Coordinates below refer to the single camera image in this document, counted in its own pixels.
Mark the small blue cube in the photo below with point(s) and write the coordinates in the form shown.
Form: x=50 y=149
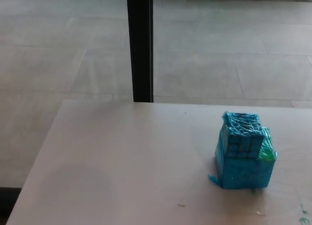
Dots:
x=240 y=135

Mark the big blue-green wrapped cube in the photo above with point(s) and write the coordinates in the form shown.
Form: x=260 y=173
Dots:
x=246 y=171

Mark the black window frame post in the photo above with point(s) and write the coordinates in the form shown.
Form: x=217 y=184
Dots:
x=140 y=44

